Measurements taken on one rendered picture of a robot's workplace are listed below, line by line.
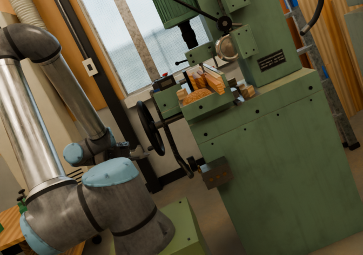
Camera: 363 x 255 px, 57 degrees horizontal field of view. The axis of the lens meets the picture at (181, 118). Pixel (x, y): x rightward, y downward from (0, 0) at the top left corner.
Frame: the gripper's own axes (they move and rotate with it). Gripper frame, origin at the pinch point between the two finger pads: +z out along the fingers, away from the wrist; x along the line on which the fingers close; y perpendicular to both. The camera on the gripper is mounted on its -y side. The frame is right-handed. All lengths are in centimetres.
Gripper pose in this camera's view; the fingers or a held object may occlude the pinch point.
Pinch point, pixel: (147, 155)
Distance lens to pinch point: 167.0
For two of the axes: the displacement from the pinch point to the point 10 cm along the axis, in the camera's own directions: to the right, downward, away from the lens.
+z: 10.0, -0.8, 0.5
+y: -0.7, -9.7, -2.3
